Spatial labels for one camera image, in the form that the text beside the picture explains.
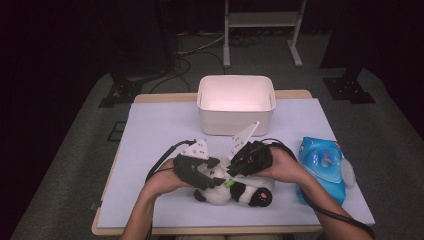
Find hand-held gripper cable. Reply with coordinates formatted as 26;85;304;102
259;138;376;240
145;139;198;240

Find left hand-held gripper cable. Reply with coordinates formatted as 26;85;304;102
145;139;198;240

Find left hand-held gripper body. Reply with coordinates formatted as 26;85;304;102
172;139;210;189

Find grey floor cables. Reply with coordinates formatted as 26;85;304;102
176;31;228;56

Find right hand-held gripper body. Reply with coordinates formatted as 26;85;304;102
229;120;274;178

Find wooden table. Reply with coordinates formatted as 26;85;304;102
91;89;376;236

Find person's right hand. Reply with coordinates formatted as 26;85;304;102
255;147;310;185

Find pale lavender table mat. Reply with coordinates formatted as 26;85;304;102
98;98;376;229

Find black stand base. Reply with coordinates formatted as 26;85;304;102
322;63;376;105
98;66;144;108

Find blue wet wipes packet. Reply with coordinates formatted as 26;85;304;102
297;136;348;206

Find right hand-held gripper cable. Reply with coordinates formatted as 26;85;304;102
259;138;376;240

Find person's left hand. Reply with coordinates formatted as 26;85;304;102
143;158;192;198

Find white metal stand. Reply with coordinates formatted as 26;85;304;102
222;0;308;69

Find white plastic storage bin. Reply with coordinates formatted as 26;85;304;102
196;74;277;137

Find black floor socket frame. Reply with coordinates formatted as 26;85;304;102
107;121;128;142

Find panda plush toy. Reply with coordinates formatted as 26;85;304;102
193;156;274;208

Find black floor cable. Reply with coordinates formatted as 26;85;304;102
149;56;193;94

